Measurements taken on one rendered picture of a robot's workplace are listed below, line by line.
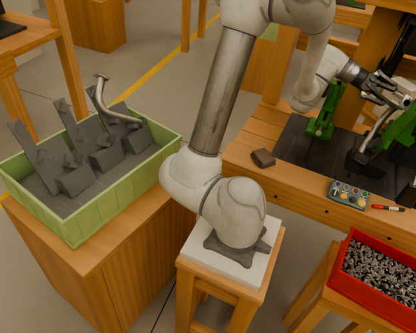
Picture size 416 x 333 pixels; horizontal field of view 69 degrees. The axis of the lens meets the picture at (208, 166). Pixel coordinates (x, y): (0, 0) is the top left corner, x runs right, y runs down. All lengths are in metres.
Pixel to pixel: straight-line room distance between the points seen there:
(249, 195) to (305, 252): 1.42
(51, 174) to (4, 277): 1.06
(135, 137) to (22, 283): 1.18
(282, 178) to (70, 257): 0.89
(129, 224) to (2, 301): 1.10
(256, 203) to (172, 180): 0.29
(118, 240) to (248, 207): 0.56
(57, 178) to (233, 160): 0.73
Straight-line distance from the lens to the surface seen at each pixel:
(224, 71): 0.90
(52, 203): 1.33
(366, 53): 1.66
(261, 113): 1.74
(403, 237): 1.44
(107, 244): 1.23
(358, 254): 1.27
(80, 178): 1.32
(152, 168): 1.31
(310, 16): 0.84
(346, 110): 1.78
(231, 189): 0.89
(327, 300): 1.22
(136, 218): 1.28
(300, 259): 2.23
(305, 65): 1.16
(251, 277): 1.06
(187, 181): 0.97
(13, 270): 2.26
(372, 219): 1.38
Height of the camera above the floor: 1.82
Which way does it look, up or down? 44 degrees down
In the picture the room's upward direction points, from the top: 7 degrees clockwise
